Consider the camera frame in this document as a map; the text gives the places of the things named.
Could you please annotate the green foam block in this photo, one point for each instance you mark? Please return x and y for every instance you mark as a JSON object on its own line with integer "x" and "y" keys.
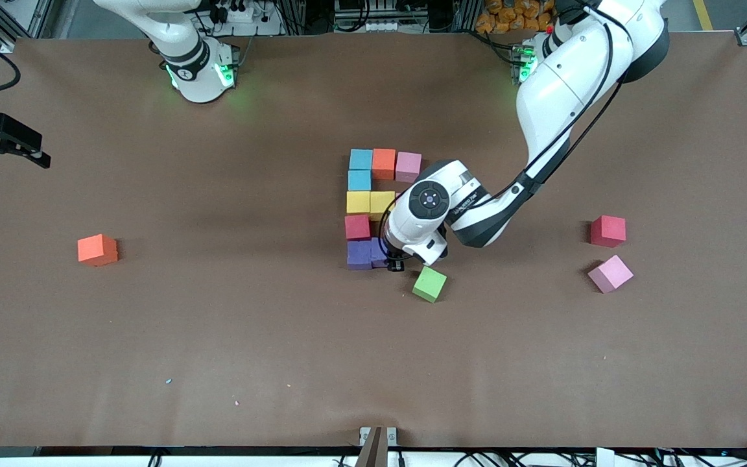
{"x": 429, "y": 284}

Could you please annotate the purple foam block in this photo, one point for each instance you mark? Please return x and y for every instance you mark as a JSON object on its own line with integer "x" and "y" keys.
{"x": 359, "y": 254}
{"x": 378, "y": 251}

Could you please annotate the yellow foam block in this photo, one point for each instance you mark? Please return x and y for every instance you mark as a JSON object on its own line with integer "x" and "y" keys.
{"x": 358, "y": 202}
{"x": 380, "y": 202}

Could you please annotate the red foam block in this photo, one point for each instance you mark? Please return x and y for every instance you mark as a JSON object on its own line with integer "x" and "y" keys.
{"x": 608, "y": 230}
{"x": 358, "y": 227}

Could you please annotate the pink foam block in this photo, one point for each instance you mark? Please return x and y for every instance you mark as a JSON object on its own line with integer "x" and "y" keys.
{"x": 610, "y": 272}
{"x": 407, "y": 166}

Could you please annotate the orange foam block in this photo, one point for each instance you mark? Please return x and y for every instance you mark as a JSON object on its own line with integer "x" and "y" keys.
{"x": 97, "y": 250}
{"x": 384, "y": 163}

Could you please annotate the blue foam block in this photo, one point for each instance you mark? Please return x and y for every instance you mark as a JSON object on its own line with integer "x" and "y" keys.
{"x": 360, "y": 159}
{"x": 359, "y": 180}

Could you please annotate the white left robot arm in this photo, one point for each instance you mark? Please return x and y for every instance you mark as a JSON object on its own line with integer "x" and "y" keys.
{"x": 574, "y": 78}

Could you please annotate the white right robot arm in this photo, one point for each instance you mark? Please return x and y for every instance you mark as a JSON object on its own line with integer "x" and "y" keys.
{"x": 195, "y": 58}

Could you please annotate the paper table cover sheet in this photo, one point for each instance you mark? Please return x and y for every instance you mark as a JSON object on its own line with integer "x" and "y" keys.
{"x": 373, "y": 357}

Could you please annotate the orange packets heap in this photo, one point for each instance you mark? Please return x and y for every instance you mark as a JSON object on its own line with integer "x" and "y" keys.
{"x": 509, "y": 16}

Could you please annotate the white power strip with plugs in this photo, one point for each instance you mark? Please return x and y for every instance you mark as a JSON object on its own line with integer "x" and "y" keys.
{"x": 263, "y": 27}

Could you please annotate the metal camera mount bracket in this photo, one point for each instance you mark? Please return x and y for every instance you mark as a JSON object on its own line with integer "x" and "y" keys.
{"x": 373, "y": 451}

